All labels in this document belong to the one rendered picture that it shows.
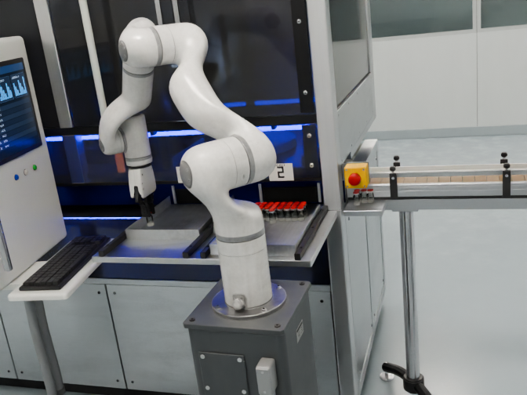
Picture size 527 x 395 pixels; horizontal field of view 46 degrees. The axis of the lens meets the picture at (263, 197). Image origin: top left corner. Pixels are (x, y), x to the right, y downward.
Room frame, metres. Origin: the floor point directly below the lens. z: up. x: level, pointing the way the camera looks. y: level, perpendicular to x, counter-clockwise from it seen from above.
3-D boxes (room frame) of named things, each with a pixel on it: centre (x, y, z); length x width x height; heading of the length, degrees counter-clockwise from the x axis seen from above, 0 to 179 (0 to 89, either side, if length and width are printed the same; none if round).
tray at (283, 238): (1.83, 0.00, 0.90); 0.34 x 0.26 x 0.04; 161
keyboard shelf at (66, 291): (1.97, 0.72, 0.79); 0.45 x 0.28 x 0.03; 169
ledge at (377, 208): (2.00, -0.34, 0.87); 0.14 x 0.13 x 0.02; 161
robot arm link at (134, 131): (1.97, 0.39, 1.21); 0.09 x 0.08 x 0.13; 121
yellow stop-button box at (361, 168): (1.97, -0.31, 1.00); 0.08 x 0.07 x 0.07; 161
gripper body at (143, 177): (1.97, 0.38, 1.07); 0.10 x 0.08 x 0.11; 161
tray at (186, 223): (2.05, 0.28, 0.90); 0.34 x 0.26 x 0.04; 161
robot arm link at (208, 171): (1.41, 0.09, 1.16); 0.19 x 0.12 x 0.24; 120
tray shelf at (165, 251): (1.93, 0.14, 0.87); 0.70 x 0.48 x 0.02; 71
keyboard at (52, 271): (1.96, 0.68, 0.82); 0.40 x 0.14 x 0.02; 169
